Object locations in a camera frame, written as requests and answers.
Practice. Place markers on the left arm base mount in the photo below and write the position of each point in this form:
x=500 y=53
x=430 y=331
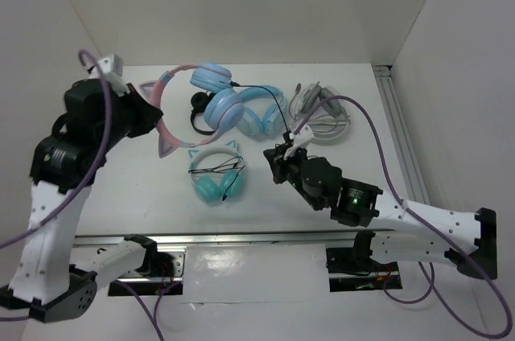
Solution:
x=166 y=273

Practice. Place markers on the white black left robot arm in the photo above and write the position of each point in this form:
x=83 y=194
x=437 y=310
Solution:
x=47 y=284

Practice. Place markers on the teal white cat-ear headphones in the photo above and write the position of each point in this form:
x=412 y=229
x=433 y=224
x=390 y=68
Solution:
x=217 y=173

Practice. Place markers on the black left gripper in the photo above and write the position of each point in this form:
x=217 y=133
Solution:
x=149 y=114

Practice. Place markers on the grey white wired headset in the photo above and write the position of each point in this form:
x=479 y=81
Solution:
x=329 y=122

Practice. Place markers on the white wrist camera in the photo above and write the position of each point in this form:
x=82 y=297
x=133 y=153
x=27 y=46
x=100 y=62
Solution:
x=112 y=67
x=297 y=140

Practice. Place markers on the aluminium rail right side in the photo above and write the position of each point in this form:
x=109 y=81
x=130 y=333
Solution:
x=411 y=170

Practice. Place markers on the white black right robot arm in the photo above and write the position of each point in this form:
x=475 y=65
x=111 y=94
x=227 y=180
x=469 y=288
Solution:
x=466 y=240

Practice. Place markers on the pink blue cat-ear headphones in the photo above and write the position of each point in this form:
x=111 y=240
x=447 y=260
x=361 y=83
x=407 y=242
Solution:
x=222 y=112

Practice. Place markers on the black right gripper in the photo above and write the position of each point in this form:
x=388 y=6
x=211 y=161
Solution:
x=277 y=161

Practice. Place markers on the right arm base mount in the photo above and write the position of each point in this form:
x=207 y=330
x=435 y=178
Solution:
x=345 y=274

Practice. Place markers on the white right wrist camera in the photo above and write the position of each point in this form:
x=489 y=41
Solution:
x=297 y=140

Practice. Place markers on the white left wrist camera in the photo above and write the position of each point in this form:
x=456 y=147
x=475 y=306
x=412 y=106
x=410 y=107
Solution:
x=112 y=67

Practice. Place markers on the small black on-ear headphones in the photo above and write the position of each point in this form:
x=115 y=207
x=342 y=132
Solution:
x=199 y=102

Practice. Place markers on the aluminium rail front edge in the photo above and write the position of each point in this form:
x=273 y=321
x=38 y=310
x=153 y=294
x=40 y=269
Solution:
x=230 y=238

